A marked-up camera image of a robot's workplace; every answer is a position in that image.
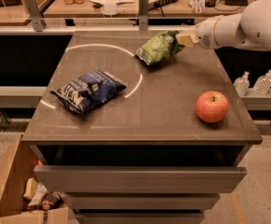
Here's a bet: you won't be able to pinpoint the green jalapeno chip bag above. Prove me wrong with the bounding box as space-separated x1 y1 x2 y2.
136 31 184 65

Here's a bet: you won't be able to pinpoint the grey power strip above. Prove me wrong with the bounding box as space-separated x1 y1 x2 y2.
149 0 178 10

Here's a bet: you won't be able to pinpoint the grey drawer cabinet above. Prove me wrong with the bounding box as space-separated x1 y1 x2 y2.
22 31 262 224

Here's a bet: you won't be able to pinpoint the left metal bracket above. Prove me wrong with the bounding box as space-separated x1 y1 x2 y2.
24 0 46 32

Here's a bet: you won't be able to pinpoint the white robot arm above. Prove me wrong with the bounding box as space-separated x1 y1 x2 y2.
176 0 271 52

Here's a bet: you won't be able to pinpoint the clear sanitizer bottle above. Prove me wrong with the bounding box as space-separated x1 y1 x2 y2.
234 71 250 96
253 70 271 94

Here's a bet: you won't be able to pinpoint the middle metal bracket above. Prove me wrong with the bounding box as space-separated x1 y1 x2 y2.
138 0 149 31

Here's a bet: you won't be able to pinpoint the metal bracket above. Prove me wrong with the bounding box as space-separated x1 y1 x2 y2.
24 0 46 32
138 0 149 31

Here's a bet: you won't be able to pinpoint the red apple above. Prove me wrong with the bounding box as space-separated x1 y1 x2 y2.
195 91 229 123

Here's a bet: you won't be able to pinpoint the cardboard box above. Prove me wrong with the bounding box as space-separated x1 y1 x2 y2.
0 135 69 224

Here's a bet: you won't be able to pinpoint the blue chip bag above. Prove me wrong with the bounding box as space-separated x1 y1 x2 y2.
50 69 127 114

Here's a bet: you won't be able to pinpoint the snack packs in box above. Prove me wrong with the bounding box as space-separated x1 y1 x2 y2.
23 178 61 211

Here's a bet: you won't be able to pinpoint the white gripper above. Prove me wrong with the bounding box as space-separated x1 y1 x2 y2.
176 17 219 49

